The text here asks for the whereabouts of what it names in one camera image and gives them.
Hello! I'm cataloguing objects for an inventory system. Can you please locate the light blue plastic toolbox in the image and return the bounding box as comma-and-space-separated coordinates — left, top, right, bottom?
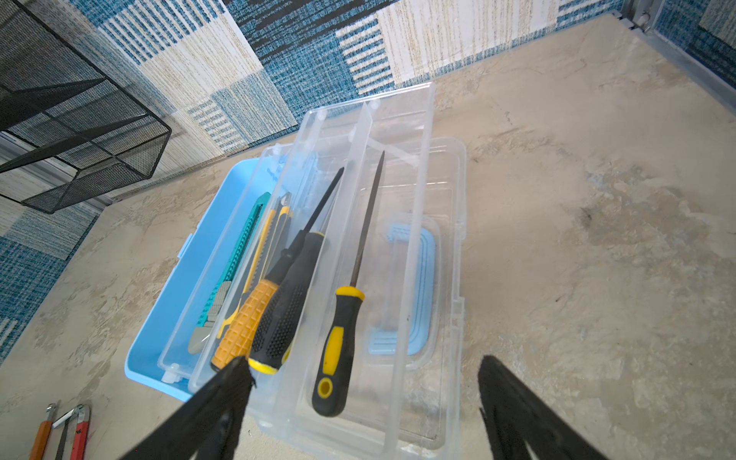
125, 82, 467, 459

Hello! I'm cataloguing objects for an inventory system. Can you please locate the black yellow utility knife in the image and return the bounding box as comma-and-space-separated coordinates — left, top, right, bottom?
217, 193, 291, 339

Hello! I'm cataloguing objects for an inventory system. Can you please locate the black yellow phillips screwdriver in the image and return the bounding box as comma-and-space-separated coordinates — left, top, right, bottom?
248, 200, 337, 376

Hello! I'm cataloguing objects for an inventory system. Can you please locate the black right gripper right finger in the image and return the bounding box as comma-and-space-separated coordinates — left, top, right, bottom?
478, 355, 605, 459

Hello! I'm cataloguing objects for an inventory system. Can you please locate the orange hex key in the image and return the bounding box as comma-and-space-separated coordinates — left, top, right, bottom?
29, 402, 59, 460

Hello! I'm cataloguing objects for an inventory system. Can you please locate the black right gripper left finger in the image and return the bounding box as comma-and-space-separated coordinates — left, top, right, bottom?
123, 356, 255, 459

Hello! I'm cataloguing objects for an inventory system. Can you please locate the teal utility knife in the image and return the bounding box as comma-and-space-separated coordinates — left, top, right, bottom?
187, 192, 271, 355

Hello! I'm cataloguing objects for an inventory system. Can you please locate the wooden handled screwdriver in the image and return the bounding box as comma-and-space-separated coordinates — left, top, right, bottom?
211, 168, 344, 371

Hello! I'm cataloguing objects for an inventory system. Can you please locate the black wire mesh shelf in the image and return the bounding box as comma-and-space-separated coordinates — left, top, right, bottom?
1, 1, 172, 214

